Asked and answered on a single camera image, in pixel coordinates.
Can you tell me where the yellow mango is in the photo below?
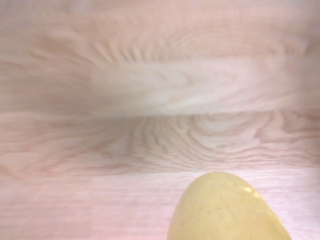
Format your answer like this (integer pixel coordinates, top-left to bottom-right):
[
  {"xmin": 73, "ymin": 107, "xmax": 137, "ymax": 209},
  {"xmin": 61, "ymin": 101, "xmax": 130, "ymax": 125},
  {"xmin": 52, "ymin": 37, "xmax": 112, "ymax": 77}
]
[{"xmin": 166, "ymin": 171, "xmax": 293, "ymax": 240}]

